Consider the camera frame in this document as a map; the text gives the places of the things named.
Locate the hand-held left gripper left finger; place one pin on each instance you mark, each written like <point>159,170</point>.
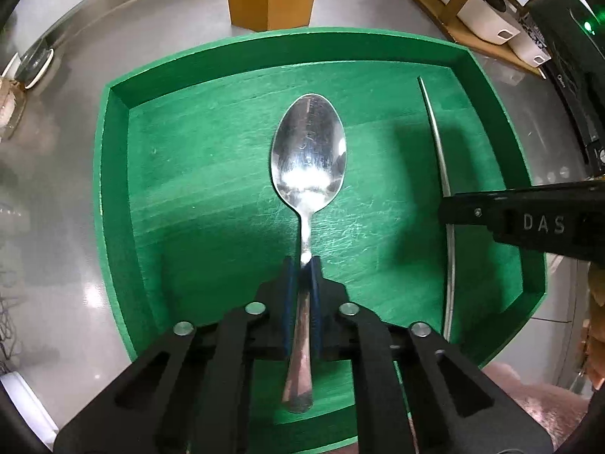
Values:
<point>288,302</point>

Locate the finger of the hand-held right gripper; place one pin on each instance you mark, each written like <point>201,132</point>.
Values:
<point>468,210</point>

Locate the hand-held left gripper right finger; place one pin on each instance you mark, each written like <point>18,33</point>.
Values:
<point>314,302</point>

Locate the metal chopstick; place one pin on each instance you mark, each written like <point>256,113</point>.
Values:
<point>435,132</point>

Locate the green wooden tray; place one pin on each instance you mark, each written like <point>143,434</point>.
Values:
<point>189,189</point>

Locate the metal spoon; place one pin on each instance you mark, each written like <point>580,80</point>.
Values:
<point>307,151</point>

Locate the white plastic container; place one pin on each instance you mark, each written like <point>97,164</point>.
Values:
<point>529,49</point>
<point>482,19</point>

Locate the pink garment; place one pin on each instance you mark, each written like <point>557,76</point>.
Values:
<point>543,402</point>

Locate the wooden rack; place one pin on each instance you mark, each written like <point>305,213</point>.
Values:
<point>425,14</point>

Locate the white saucer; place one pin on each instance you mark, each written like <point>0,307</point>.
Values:
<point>47,64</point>

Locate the clear glass cup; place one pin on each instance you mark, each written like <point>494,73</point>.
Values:
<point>30,64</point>

